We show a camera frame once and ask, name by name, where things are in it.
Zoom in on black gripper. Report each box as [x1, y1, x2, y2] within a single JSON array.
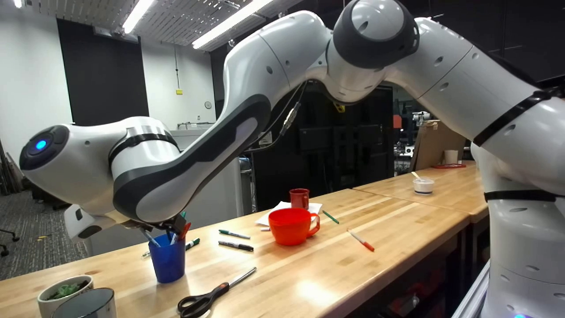
[[123, 214, 187, 235]]

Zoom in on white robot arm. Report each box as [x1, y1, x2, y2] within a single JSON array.
[[19, 0, 565, 318]]

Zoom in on red marker in cup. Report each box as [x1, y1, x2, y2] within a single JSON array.
[[180, 223, 192, 240]]

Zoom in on marker behind blue cup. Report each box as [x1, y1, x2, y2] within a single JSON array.
[[185, 238, 199, 251]]

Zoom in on light blue pen in cup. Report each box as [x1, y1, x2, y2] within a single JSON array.
[[143, 231, 161, 247]]

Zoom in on blue plastic cup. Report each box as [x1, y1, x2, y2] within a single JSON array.
[[148, 233, 185, 283]]

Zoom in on green capped marker on table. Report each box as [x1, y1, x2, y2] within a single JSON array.
[[217, 230, 251, 240]]

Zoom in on black marker on table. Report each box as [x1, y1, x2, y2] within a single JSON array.
[[217, 240, 254, 253]]

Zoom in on large orange-red cup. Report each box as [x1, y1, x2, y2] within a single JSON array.
[[268, 210, 319, 246]]

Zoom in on white paper cup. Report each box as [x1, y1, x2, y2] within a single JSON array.
[[443, 148, 459, 166]]

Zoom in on small dark red mug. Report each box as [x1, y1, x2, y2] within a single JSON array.
[[289, 187, 309, 208]]

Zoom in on white pot with plant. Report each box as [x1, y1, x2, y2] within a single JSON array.
[[35, 276, 93, 318]]

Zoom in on white paper sheet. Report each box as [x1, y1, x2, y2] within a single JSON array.
[[256, 201, 323, 228]]

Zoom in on large black panel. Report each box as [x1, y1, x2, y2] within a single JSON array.
[[252, 83, 394, 210]]

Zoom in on red and white pen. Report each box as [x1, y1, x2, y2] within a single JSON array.
[[348, 231, 374, 253]]

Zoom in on small white bowl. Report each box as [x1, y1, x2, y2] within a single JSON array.
[[413, 173, 434, 194]]

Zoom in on cardboard box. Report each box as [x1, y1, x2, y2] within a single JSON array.
[[411, 120, 466, 170]]

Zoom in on black handled scissors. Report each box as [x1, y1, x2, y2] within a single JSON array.
[[176, 269, 256, 318]]

